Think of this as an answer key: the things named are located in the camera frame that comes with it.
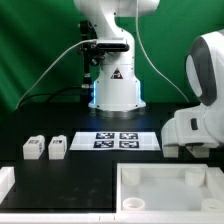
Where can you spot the white sheet with markers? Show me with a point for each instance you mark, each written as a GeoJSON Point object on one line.
{"type": "Point", "coordinates": [131, 141]}

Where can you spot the white left obstacle block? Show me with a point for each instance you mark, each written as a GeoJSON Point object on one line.
{"type": "Point", "coordinates": [7, 180]}

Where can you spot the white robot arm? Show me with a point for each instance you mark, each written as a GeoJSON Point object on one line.
{"type": "Point", "coordinates": [117, 90]}

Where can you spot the black camera on stand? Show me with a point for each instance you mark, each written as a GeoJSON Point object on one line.
{"type": "Point", "coordinates": [91, 55]}

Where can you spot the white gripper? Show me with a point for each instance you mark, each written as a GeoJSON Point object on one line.
{"type": "Point", "coordinates": [196, 126]}

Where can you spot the white square table top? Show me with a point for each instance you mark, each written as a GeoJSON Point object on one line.
{"type": "Point", "coordinates": [169, 188]}

